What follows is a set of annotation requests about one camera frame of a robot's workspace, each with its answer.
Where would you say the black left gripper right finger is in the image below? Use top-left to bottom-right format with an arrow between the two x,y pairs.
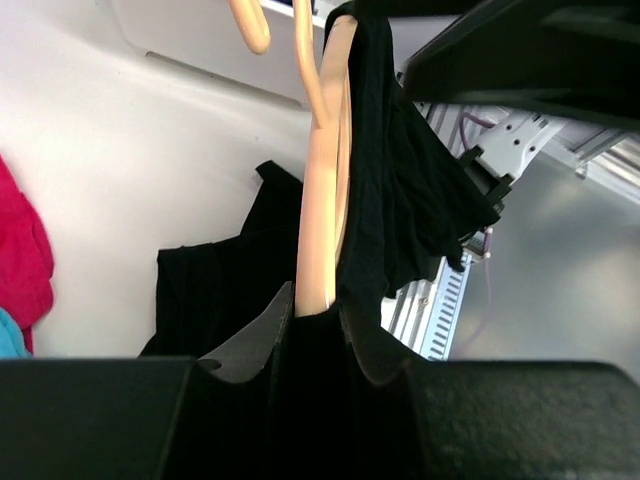
340,307 -> 639,479

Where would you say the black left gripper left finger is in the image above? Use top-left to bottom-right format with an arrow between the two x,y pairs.
1,283 -> 293,479

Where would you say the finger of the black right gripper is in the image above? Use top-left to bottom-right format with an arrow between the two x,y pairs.
404,1 -> 639,132

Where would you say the black t shirt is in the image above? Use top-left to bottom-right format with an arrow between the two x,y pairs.
143,19 -> 498,479

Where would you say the wooden hanger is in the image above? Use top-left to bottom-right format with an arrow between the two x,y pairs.
227,0 -> 359,319

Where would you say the turquoise t shirt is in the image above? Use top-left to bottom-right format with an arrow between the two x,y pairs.
0,308 -> 31,359

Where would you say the pink t shirt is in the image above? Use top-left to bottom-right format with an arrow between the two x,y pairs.
1,164 -> 54,352

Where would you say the white plastic basket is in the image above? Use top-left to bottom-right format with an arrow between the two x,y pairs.
113,1 -> 309,108

